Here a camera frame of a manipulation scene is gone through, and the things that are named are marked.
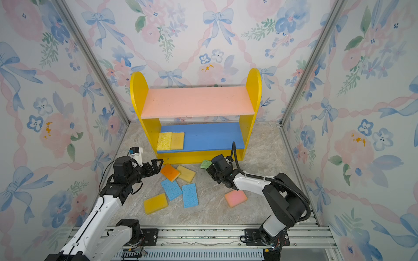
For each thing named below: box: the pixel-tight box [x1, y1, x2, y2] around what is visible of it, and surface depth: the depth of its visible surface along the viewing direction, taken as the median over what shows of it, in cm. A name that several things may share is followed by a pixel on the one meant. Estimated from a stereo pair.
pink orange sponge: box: [224, 189, 248, 209], surface depth 87 cm
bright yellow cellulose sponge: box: [156, 132, 173, 151], surface depth 92 cm
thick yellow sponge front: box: [143, 193, 169, 215], surface depth 85 cm
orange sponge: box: [160, 163, 181, 183], surface depth 93 cm
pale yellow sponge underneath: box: [176, 165, 196, 184], surface depth 95 cm
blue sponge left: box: [160, 178, 183, 202], surface depth 90 cm
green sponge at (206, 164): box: [200, 159, 213, 170], surface depth 94 cm
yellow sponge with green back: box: [170, 132, 185, 151], surface depth 92 cm
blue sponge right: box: [181, 183, 199, 209], surface depth 87 cm
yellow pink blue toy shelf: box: [130, 68, 263, 165], surface depth 90 cm
